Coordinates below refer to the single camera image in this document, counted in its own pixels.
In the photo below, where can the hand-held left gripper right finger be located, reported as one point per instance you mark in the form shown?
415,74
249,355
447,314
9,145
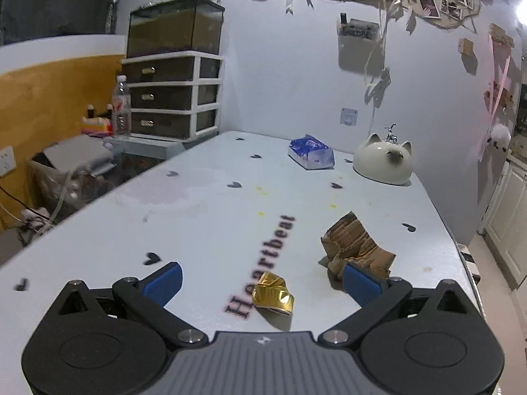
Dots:
362,284

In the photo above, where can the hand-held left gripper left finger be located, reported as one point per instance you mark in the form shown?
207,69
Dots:
164,282

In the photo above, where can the brown cardboard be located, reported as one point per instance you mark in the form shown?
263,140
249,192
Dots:
354,242

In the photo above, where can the gold foil wrapper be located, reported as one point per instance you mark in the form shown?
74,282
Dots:
271,294

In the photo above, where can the white cat-shaped ceramic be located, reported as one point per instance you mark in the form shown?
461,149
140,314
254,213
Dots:
378,164

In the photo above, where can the low glass tank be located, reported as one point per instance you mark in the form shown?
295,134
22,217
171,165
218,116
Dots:
82,189

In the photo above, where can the blue white tissue pack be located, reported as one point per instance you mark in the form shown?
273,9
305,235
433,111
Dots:
308,150

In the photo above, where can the small metal ornament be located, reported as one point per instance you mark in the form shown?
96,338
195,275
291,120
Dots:
391,133

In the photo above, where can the grey filter box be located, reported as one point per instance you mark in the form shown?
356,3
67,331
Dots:
78,152

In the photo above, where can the white kitchen cabinets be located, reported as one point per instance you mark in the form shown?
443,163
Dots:
510,222

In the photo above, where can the colourful small box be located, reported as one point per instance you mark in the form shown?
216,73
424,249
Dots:
96,125

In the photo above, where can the clear water bottle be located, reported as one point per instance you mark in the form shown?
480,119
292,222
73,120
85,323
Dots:
121,111

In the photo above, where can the white plastic drawer unit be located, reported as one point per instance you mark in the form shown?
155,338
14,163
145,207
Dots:
164,94

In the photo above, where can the white plush toy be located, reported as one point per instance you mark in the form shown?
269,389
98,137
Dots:
500,135

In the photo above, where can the pink ribbon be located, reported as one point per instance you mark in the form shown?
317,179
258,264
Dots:
500,86

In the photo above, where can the glass fish tank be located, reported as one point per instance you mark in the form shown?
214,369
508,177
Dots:
173,28

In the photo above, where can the white wall socket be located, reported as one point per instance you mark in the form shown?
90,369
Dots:
348,117

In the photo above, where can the beige wall outlet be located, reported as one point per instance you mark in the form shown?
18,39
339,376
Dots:
6,162

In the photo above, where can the white wall organizer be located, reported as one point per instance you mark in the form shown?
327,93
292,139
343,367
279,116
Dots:
356,49

